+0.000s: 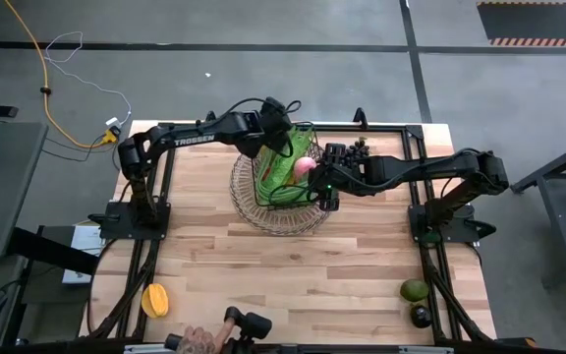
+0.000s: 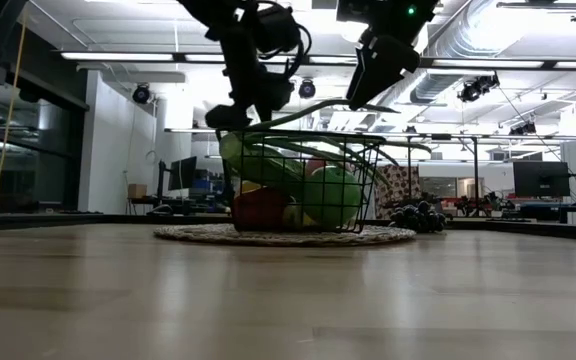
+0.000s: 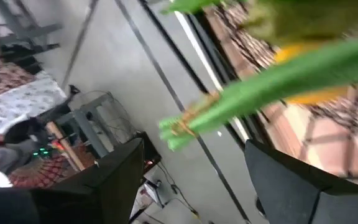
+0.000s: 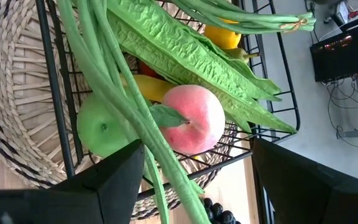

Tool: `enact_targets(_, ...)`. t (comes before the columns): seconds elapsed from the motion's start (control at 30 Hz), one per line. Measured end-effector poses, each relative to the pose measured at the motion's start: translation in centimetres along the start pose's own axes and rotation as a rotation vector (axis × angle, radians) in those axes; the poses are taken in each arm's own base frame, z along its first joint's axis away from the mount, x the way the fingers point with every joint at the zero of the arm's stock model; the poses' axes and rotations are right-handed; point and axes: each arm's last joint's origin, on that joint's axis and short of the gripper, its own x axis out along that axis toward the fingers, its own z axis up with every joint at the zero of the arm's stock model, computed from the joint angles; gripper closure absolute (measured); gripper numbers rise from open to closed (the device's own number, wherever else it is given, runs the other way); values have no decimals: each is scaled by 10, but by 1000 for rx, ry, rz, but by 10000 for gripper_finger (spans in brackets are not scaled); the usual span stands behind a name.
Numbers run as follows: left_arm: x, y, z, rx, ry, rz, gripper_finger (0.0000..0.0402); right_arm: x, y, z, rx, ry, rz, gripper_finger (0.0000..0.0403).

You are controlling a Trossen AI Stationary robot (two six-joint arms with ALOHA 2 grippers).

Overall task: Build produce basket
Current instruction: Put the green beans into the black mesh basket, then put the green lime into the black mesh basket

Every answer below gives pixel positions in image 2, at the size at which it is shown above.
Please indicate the silver ceiling duct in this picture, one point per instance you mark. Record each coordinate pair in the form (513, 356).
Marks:
(448, 60)

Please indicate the green long beans bundle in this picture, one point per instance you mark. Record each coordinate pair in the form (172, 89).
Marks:
(318, 106)

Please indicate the red fruit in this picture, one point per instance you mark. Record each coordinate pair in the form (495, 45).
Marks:
(260, 209)

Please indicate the yellow lemon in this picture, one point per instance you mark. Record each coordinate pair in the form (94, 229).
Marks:
(249, 187)

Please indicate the black ceiling spotlight cluster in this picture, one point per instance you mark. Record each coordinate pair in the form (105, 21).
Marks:
(478, 89)

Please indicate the cardboard box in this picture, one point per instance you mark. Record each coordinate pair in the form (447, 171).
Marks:
(137, 191)

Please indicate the green leafy vegetable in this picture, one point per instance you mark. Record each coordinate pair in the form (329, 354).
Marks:
(248, 157)

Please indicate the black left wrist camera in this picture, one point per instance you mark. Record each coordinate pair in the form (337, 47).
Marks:
(278, 27)

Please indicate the small black monitor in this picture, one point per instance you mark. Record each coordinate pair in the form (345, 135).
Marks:
(183, 173)

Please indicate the wide black monitor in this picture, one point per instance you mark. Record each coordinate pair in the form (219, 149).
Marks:
(540, 179)

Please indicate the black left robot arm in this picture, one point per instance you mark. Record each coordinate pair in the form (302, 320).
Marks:
(208, 12)

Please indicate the black grapes bunch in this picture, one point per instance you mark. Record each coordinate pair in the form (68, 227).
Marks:
(418, 217)

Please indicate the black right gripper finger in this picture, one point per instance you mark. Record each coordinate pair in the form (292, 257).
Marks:
(380, 70)

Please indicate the patterned partition panel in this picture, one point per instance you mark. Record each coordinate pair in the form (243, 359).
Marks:
(398, 192)

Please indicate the pink peach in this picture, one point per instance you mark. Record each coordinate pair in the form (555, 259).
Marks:
(315, 166)

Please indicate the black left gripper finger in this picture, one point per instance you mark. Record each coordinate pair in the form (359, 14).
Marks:
(280, 92)
(228, 117)

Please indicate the green apple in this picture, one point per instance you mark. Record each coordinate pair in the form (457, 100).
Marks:
(332, 197)

